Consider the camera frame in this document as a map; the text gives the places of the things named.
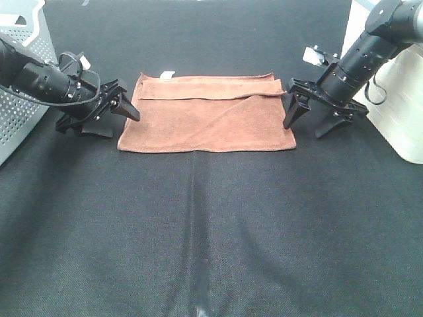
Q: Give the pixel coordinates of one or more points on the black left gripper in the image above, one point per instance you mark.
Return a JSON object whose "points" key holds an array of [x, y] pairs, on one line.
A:
{"points": [[83, 104]]}

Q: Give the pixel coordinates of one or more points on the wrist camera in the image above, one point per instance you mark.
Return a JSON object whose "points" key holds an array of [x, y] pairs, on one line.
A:
{"points": [[86, 65], [317, 57]]}

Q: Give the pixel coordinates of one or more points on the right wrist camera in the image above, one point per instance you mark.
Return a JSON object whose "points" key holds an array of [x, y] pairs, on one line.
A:
{"points": [[317, 57]]}

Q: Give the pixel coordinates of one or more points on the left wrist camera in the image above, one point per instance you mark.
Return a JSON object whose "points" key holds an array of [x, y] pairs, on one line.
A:
{"points": [[86, 65]]}

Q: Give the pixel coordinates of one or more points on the pale green storage box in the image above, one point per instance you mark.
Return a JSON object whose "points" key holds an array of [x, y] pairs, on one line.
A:
{"points": [[395, 103]]}

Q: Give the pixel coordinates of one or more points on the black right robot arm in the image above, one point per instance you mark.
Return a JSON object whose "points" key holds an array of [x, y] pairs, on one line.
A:
{"points": [[390, 28]]}

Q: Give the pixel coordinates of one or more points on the grey perforated basket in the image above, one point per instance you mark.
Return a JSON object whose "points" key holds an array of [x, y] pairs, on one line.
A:
{"points": [[24, 22]]}

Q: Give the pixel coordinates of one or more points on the brown towel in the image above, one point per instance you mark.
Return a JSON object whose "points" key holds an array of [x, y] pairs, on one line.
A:
{"points": [[207, 113]]}

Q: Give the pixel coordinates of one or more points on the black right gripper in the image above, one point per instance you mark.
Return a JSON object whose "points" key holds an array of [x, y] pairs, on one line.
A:
{"points": [[335, 89]]}

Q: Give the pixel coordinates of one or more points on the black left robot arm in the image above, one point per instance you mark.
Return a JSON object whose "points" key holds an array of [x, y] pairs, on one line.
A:
{"points": [[25, 74]]}

